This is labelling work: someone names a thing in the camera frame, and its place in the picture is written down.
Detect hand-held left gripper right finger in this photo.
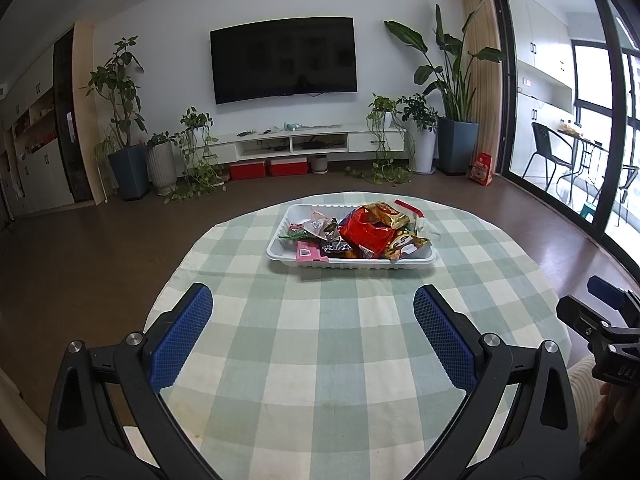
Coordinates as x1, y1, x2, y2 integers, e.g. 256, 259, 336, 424
405, 284, 581, 480

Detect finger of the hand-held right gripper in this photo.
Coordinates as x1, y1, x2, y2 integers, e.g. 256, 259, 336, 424
556, 294, 640, 356
587, 275, 640, 328

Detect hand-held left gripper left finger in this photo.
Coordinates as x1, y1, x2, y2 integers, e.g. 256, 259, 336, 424
45, 282, 213, 480

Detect cartoon panda snack packet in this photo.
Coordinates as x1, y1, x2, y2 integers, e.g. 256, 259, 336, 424
382, 230, 432, 263

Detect white snack packet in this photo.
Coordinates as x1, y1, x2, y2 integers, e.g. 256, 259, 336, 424
395, 199, 431, 235

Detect white plastic tray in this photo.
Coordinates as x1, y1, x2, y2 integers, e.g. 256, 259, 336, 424
266, 203, 438, 272

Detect red snack bag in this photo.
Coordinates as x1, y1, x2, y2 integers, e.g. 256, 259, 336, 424
339, 208, 401, 259

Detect gold red snack packet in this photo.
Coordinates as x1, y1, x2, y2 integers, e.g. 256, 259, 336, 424
367, 201, 411, 228

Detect pink snack packet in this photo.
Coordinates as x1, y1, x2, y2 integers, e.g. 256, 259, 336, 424
296, 240, 329, 263

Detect clear snack packet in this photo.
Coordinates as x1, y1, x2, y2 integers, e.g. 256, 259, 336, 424
290, 212, 338, 241

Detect person's right forearm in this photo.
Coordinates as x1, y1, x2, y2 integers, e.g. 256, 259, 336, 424
567, 360, 606, 441

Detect person's right hand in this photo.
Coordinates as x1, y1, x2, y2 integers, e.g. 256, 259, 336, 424
587, 384, 618, 441

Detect green checkered tablecloth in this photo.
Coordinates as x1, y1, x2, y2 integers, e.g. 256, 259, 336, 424
122, 191, 573, 480

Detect black metal chair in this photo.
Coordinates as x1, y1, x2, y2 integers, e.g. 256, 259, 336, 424
612, 165, 640, 226
522, 122, 576, 196

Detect black balcony table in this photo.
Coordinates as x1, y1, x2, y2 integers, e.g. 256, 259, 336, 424
557, 120, 603, 196

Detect plant in white ribbed pot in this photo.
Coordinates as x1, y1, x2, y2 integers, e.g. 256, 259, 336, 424
146, 132, 178, 196

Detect leafy tree in blue pot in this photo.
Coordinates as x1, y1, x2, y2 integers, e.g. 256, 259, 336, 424
82, 36, 150, 201

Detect red paper bag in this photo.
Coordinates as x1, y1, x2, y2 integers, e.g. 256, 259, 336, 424
467, 152, 496, 187

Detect red storage box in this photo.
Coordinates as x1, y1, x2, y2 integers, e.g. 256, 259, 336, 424
267, 157, 308, 177
230, 160, 267, 181

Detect bushy plant in tall white pot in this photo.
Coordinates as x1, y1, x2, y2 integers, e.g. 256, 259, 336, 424
400, 94, 440, 175

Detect broad-leaf plant in blue pot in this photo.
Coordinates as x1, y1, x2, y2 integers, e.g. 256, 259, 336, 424
384, 4, 506, 177

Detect white television cabinet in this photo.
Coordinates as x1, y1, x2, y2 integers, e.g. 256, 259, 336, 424
200, 124, 407, 161

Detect trailing vine plant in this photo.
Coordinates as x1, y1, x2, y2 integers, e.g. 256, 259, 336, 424
164, 106, 226, 204

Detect trailing plant in small white pot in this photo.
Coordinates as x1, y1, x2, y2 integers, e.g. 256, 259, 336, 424
345, 94, 416, 186

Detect white balcony cabinets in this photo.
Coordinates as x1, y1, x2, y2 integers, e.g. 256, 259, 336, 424
510, 0, 576, 126

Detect beige curtain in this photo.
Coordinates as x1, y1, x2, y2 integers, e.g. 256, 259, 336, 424
459, 0, 503, 176

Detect black sliding door frame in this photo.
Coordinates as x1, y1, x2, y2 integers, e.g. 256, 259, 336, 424
492, 0, 640, 271

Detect black wall television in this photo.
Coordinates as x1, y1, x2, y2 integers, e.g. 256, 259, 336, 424
210, 17, 359, 106

